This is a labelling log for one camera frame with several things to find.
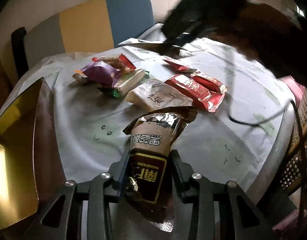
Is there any black and gold snack packet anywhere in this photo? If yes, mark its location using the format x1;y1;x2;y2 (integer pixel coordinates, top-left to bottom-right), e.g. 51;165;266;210
124;106;198;225

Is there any red white round-logo packet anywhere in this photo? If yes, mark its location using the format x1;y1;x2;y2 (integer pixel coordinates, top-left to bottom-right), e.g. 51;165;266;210
163;57;197;73

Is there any large red snack packet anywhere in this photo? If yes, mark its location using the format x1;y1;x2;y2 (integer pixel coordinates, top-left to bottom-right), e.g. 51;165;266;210
165;74;226;113

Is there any beige pastry packet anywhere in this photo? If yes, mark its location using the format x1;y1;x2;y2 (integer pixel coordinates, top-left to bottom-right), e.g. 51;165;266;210
124;79;193;112

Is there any green yellow cracker pack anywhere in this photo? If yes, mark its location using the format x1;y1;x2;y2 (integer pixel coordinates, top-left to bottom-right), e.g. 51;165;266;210
113;69;146;98

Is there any purple snack packet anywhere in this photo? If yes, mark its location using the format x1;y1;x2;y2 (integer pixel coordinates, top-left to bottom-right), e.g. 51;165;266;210
80;61;121;88

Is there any clear orange snack packet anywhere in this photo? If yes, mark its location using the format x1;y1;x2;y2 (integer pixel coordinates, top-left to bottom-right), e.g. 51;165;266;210
72;70;89;84

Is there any gold and brown gift box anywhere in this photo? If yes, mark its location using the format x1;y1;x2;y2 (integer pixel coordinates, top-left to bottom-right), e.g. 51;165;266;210
0;78;66;230

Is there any grey yellow blue sofa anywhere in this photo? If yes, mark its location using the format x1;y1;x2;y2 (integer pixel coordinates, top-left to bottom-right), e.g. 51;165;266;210
24;0;155;67

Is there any black chair back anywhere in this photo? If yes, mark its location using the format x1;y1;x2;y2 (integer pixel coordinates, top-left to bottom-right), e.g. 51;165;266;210
11;27;29;79

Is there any black cable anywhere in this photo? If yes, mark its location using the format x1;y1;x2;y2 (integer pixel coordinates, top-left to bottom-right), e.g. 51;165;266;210
227;42;307;240

